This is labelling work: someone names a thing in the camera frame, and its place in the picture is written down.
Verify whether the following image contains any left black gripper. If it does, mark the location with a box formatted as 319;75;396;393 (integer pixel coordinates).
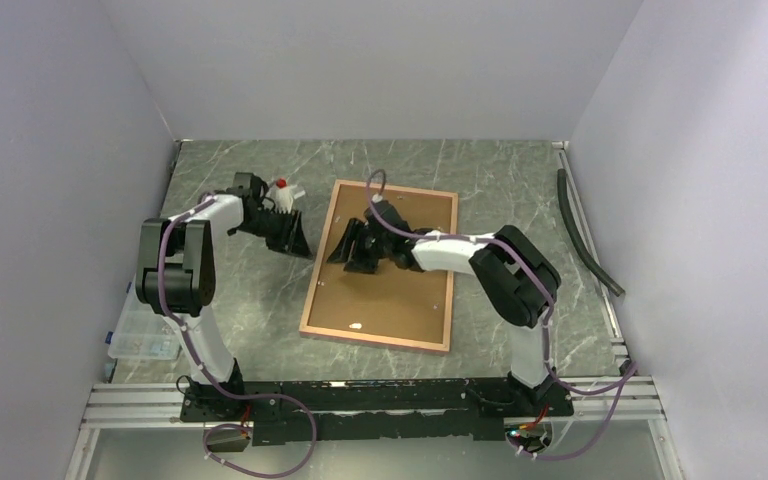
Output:
235;207;313;259

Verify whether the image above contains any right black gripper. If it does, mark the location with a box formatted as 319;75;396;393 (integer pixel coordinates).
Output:
327;217;392;274

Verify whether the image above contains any brown backing board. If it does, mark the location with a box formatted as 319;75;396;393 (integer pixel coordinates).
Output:
305;184;457;348

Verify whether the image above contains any pink wooden picture frame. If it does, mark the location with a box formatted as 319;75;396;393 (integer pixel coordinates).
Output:
298;178;461;356

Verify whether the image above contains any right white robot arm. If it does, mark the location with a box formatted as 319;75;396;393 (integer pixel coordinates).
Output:
327;195;561;415

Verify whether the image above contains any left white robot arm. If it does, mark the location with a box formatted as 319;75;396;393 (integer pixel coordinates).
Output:
134;172;312;420

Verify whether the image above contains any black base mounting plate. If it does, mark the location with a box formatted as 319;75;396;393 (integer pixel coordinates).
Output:
180;377;574;446

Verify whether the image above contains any clear plastic screw box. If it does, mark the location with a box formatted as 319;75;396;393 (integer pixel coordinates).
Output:
107;287;181;361

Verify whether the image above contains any black foam tube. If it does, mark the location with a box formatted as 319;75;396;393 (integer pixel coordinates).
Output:
556;166;626;297

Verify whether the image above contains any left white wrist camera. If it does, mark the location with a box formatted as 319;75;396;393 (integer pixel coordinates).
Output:
266;178;306;213

